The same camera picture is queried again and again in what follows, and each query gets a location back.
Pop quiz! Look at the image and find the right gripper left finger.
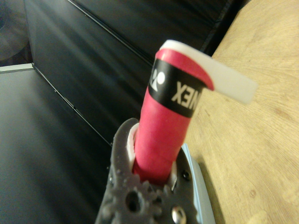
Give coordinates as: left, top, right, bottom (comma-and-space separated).
95, 117, 164, 224

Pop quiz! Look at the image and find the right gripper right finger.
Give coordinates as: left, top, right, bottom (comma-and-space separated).
162, 148, 199, 224

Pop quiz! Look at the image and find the white scoop with red handle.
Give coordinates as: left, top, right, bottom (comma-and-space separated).
132, 39, 259, 187

